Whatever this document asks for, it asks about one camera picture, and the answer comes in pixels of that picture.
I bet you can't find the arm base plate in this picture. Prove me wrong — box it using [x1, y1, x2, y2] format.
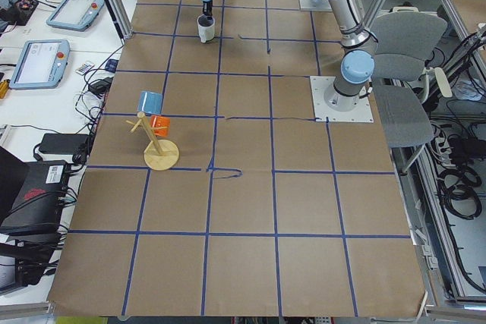
[310, 76, 374, 123]
[299, 0, 332, 12]

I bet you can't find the small remote control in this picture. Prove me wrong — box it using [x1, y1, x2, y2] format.
[75, 61, 95, 76]

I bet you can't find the black power adapter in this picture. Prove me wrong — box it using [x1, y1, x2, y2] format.
[33, 134, 88, 161]

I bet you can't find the teach pendant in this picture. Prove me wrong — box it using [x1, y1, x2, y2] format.
[9, 39, 71, 90]
[46, 0, 105, 32]

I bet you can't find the far teach pendant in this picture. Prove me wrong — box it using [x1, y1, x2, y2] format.
[46, 0, 105, 32]

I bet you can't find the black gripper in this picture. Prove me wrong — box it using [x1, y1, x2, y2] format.
[203, 0, 213, 17]

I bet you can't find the grey office chair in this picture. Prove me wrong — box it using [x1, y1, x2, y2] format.
[372, 6, 452, 175]

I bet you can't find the black computer box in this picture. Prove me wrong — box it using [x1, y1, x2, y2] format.
[1, 148, 70, 237]

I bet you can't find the blue mug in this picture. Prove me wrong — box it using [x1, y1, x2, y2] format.
[137, 91, 163, 115]

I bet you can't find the orange mug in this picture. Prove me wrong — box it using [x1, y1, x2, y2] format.
[150, 115, 170, 137]

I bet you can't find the near teach pendant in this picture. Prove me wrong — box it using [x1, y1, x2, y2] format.
[9, 39, 71, 90]

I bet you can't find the white grey-lined mug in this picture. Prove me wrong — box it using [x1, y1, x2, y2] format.
[197, 14, 215, 43]

